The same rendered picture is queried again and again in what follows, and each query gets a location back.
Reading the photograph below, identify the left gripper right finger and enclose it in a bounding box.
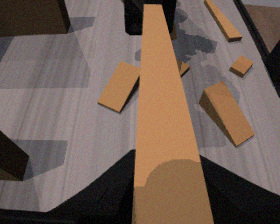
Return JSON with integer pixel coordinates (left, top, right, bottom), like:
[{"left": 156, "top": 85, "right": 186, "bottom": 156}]
[{"left": 199, "top": 155, "right": 280, "bottom": 224}]

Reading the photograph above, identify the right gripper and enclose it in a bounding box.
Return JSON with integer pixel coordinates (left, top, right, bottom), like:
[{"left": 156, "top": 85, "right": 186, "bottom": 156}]
[{"left": 124, "top": 0, "right": 177, "bottom": 35}]

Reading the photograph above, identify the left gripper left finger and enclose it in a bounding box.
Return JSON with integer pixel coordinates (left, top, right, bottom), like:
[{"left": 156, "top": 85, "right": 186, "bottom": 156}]
[{"left": 0, "top": 149, "right": 136, "bottom": 224}]

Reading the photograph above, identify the tan wooden board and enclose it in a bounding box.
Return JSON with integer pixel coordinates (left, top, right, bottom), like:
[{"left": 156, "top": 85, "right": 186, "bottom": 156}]
[
  {"left": 0, "top": 0, "right": 71, "bottom": 37},
  {"left": 0, "top": 131, "right": 29, "bottom": 182}
]

